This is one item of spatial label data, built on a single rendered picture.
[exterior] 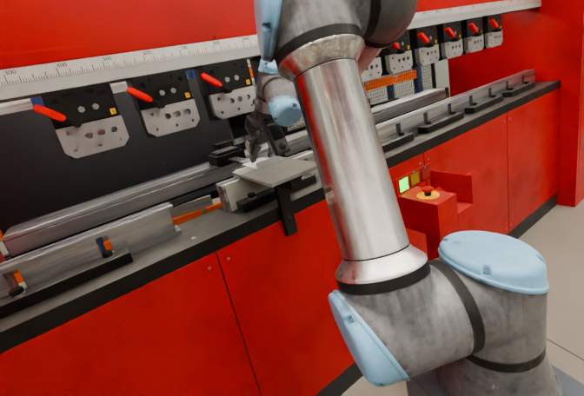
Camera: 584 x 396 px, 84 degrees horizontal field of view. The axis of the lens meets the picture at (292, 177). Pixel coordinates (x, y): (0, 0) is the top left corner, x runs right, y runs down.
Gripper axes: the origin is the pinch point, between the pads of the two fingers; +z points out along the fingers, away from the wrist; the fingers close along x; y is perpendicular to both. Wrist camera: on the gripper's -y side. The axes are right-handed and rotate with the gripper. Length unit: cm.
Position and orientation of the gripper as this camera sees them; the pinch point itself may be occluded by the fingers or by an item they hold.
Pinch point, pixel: (262, 158)
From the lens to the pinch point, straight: 109.4
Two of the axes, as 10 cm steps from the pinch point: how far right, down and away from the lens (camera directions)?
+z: -1.9, 6.3, 7.5
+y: -5.5, -7.0, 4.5
